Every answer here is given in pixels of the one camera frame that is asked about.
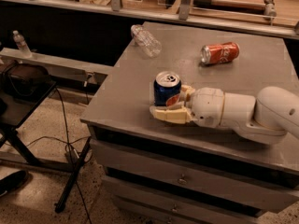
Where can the grey ledge shelf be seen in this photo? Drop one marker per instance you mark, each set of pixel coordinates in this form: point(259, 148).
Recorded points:
point(93, 73)

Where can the small clear bottle upright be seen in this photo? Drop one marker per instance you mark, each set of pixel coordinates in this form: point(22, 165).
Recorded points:
point(21, 44)

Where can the blue pepsi can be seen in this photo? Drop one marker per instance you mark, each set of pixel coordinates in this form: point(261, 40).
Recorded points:
point(167, 86)

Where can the black shoe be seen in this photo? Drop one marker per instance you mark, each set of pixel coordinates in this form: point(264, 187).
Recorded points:
point(12, 182)

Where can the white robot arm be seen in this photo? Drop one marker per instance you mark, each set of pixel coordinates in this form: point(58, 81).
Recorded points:
point(265, 118)

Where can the black side table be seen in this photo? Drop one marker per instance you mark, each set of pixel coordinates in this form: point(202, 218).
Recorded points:
point(17, 112)

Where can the dark bag on table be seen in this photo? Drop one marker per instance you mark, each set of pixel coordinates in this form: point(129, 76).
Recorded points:
point(22, 80)

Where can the grey drawer cabinet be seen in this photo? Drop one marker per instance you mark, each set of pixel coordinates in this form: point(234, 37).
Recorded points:
point(185, 174)

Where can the clear plastic bottle lying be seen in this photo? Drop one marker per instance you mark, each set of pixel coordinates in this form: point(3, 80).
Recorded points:
point(146, 40)

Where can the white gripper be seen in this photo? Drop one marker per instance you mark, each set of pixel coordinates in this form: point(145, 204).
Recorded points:
point(206, 106)

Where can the orange soda can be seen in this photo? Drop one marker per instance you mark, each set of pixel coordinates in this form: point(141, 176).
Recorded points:
point(219, 53)

